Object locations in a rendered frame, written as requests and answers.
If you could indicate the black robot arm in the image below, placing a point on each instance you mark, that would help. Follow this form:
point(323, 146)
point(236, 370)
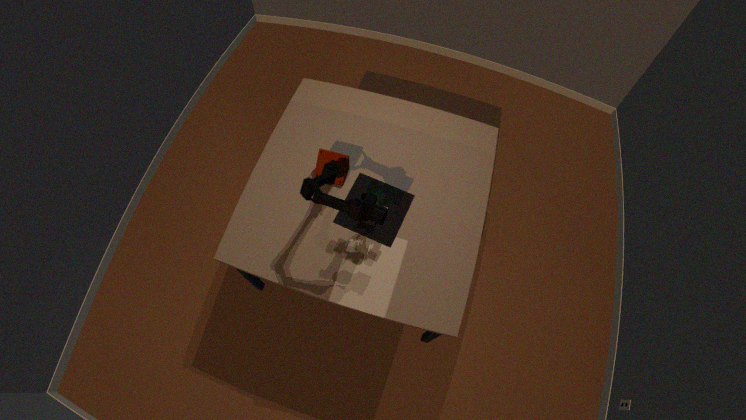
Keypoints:
point(359, 210)

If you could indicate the green glass bottle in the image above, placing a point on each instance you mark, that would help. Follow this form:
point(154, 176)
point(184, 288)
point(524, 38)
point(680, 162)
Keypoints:
point(381, 197)

